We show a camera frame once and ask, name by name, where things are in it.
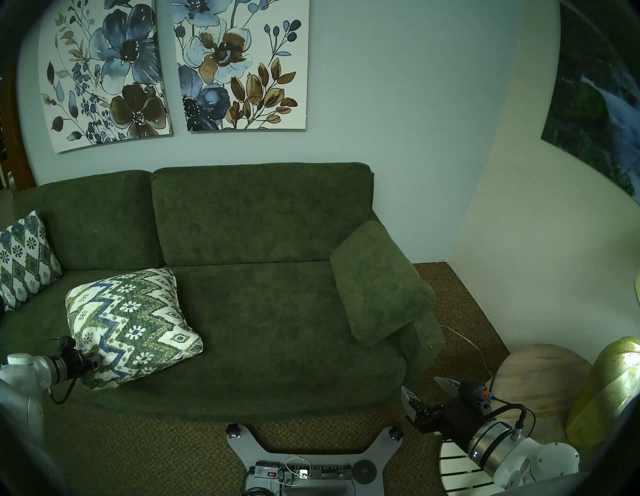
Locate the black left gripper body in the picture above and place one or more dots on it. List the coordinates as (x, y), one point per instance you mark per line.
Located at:
(77, 365)

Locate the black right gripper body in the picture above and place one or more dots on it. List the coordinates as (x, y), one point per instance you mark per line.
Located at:
(450, 420)

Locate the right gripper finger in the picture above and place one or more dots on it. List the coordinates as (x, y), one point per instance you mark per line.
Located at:
(449, 386)
(407, 400)

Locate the zigzag patterned throw pillow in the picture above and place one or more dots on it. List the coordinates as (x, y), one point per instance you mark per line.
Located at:
(130, 320)

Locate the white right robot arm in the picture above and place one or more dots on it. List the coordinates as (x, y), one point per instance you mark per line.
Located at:
(525, 455)

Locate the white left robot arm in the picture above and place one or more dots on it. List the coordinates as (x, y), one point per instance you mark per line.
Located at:
(25, 370)

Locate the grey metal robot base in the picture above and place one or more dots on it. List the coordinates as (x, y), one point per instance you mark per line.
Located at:
(250, 450)

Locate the diamond patterned throw pillow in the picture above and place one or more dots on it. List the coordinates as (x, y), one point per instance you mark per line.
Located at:
(25, 260)

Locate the dark green fabric sofa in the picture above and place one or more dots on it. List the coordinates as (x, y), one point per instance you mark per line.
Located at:
(260, 310)

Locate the black base caster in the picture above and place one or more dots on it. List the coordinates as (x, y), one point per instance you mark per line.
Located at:
(396, 433)
(233, 431)

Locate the white slatted stool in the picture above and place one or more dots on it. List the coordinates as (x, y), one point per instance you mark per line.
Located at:
(460, 470)

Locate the black round base disc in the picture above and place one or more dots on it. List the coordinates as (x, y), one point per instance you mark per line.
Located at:
(365, 472)

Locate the round wooden side table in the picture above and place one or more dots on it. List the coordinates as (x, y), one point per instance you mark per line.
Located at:
(540, 380)

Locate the black power strip box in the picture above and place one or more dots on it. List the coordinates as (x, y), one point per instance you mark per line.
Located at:
(325, 472)

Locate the gold speckled lamp base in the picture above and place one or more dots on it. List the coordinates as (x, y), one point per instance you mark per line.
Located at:
(605, 390)

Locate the blue flower canvas painting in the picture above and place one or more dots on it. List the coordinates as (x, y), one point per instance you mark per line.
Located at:
(110, 75)

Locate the forest waterfall poster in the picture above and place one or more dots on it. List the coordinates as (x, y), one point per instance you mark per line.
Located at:
(595, 100)

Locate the brown leaf floral canvas painting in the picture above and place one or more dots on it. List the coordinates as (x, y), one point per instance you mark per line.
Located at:
(240, 60)

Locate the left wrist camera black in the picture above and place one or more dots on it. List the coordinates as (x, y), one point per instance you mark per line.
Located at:
(66, 343)

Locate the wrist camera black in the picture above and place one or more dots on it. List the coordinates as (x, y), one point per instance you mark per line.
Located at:
(66, 343)
(475, 392)

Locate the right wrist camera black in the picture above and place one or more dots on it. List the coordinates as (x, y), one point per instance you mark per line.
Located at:
(475, 392)

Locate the brown wooden door frame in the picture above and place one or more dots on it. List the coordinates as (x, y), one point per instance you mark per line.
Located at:
(15, 150)

